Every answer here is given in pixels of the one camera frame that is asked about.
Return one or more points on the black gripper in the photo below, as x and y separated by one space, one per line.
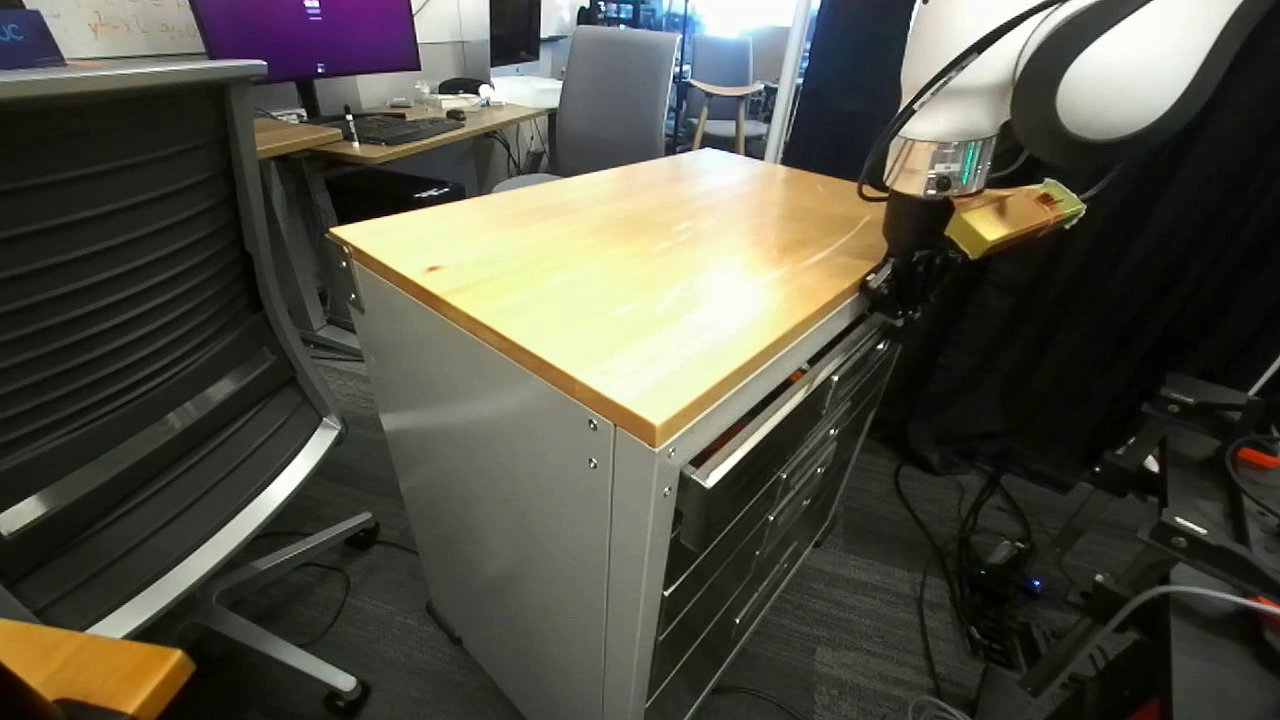
921 231

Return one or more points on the grey metal tool drawer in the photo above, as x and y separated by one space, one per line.
746 435

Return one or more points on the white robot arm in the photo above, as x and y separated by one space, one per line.
1163 65

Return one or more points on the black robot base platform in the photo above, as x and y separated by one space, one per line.
1201 534

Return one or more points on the black curtain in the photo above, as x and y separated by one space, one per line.
1134 334

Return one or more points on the white metal pole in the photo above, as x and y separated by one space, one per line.
791 82

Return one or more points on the grey fabric office chair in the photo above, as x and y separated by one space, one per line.
615 94

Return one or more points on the grey cabinet with wooden top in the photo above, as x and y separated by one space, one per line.
533 265

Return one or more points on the black computer monitor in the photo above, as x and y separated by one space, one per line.
513 29

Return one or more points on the wooden office desk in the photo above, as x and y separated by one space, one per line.
454 133

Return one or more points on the black keyboard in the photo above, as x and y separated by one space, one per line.
401 128

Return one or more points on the monitor with purple screen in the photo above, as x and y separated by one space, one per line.
307 33

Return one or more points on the black mesh office chair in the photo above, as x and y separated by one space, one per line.
122 265

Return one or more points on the wooden armrest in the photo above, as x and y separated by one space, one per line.
80 665

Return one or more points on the dark blue box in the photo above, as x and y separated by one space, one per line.
27 42

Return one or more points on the wrist mounted camera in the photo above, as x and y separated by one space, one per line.
1007 223

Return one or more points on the wood frame grey chair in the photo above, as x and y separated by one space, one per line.
724 89

